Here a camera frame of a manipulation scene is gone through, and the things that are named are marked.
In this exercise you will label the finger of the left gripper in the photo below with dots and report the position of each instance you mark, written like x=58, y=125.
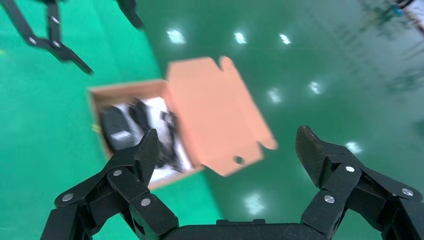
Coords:
x=130, y=15
x=63, y=53

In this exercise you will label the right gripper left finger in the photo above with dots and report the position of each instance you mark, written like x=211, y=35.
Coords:
x=132, y=192

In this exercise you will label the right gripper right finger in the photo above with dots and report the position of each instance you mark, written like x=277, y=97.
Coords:
x=334, y=172

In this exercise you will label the open brown cardboard box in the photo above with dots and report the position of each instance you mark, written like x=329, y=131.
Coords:
x=212, y=112

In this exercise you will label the green table mat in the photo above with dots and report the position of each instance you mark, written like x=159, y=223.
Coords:
x=49, y=132

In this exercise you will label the white printed paper sheet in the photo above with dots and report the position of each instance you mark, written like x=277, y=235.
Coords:
x=155, y=106

